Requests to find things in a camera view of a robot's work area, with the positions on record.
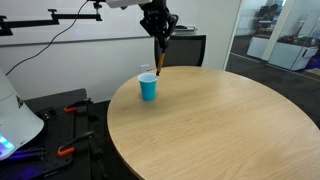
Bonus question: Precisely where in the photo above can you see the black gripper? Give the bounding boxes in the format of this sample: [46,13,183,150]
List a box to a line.
[140,0,179,50]

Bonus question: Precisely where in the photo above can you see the orange and black pen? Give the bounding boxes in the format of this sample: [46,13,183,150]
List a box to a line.
[156,49,166,76]

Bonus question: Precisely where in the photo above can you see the blue plastic cup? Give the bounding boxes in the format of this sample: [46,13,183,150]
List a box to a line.
[138,73,157,101]

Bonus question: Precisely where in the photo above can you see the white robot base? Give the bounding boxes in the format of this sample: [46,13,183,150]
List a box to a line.
[0,70,44,160]

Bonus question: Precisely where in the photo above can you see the whiteboard eraser on ledge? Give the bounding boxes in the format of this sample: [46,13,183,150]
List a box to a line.
[174,25,197,32]

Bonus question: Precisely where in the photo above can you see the black mesh office chair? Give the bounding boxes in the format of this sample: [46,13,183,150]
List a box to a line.
[163,35,206,67]

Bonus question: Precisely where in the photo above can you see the white cabinet behind glass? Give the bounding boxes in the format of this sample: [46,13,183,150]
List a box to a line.
[247,36,318,71]

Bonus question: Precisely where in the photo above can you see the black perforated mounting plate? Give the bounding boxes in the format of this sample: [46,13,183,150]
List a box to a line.
[0,89,91,180]

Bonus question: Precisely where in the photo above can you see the white wall outlet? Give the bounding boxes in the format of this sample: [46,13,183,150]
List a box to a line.
[140,64,150,73]

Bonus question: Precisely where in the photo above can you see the black camera cable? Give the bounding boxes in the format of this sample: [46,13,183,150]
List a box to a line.
[5,0,89,77]

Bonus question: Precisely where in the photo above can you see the upper orange-handled clamp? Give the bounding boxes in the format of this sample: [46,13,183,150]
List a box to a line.
[64,98,91,113]

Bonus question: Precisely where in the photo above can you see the orange-handled clamp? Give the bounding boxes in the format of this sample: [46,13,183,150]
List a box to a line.
[57,131,95,157]
[64,98,91,113]

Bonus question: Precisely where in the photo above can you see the lower orange-handled clamp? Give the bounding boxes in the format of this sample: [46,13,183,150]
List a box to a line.
[57,131,95,157]

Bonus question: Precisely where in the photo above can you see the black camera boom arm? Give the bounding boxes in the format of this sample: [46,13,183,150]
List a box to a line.
[0,9,102,36]

